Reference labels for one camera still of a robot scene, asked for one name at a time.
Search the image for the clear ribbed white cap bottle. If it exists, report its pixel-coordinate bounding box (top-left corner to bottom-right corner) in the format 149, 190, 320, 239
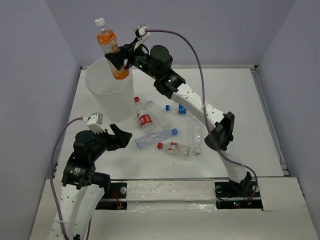
189, 117, 203, 155

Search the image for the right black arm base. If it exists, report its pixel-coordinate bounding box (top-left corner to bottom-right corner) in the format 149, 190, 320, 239
213, 181, 263, 210

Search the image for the white octagonal plastic bin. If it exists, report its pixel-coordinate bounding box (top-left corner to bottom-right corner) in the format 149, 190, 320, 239
85, 58, 135, 122

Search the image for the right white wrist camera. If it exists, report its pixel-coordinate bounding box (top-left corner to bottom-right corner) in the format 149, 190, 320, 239
134, 23, 151, 49

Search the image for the aluminium table frame rail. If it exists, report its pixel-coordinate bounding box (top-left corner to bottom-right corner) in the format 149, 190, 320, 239
96, 66, 284, 180

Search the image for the red cap red label bottle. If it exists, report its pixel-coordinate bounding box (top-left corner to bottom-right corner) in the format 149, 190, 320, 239
134, 96, 154, 134

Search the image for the crushed red cap cola bottle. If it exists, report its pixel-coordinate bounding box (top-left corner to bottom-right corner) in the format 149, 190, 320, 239
157, 142, 190, 158

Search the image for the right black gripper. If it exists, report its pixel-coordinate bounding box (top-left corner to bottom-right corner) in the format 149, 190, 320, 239
105, 37, 160, 81

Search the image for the orange tea bottle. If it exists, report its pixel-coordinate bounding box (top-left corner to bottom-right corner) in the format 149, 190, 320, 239
94, 17, 130, 80

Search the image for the purple cable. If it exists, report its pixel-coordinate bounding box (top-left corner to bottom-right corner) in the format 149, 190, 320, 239
146, 29, 259, 201
49, 116, 92, 240

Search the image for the blue label water bottle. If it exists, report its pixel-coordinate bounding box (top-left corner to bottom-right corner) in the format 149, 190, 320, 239
165, 104, 187, 116

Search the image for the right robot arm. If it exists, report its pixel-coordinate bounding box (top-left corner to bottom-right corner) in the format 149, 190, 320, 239
104, 44, 252, 196

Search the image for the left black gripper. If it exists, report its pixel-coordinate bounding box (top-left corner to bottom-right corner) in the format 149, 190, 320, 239
89, 123, 132, 160

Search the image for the clear unlabelled crushed bottle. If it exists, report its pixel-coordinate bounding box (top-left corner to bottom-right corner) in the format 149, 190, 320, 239
146, 100, 172, 130

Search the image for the clear bottle blue cap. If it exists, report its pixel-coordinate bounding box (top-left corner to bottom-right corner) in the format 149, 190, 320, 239
135, 128, 178, 150

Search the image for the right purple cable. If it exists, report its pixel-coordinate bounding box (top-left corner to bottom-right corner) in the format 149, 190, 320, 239
146, 29, 259, 201

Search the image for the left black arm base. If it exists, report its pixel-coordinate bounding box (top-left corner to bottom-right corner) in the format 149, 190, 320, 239
95, 182, 128, 211

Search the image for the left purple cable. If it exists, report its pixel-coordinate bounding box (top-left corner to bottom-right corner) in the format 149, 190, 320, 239
49, 116, 92, 240

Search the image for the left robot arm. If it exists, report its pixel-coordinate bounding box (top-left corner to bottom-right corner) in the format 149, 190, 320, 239
47, 124, 133, 240

